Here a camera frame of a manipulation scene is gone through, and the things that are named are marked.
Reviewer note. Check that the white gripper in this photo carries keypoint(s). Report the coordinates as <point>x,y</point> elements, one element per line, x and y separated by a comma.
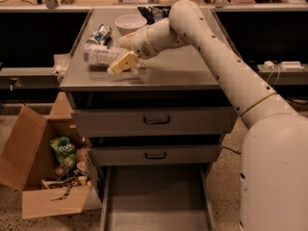
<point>141,43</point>

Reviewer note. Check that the blue labelled plastic bottle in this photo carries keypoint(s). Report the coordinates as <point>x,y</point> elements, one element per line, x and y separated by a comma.
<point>96,54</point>

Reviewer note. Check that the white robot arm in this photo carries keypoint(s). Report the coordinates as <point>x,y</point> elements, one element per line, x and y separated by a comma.
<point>274,167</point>

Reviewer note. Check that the grey drawer cabinet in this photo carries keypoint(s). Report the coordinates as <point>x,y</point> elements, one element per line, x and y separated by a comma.
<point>175,79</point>

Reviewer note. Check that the grey top drawer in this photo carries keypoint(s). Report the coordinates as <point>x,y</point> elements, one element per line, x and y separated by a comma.
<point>92,123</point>

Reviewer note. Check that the grey drawer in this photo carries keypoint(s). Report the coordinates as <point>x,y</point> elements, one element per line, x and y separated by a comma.
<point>154,155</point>
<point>92,123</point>
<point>157,198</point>

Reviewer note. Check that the grey middle drawer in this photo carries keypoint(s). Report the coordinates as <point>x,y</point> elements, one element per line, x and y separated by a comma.
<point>154,155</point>

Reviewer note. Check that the grey bottom drawer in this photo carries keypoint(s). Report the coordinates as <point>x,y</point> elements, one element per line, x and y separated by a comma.
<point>157,198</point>

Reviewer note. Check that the white bowl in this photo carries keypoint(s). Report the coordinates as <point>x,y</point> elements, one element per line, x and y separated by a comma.
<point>129,23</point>

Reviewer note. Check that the silver blue soda can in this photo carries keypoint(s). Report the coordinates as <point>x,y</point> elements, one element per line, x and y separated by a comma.
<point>101,35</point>

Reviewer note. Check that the dark blue chip bag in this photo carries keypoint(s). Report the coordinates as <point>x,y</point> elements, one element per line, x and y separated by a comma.
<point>153,14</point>

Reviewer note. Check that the green snack bag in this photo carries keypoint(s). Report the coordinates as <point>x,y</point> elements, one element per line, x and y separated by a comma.
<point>64,151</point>

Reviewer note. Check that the white plug adapter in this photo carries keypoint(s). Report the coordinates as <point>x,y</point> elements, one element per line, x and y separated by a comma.
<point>268,65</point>

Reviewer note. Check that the brown cardboard box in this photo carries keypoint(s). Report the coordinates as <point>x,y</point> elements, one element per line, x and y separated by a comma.
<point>27,160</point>

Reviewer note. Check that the white power strip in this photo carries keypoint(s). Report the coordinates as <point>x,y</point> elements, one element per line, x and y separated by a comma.
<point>291,66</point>

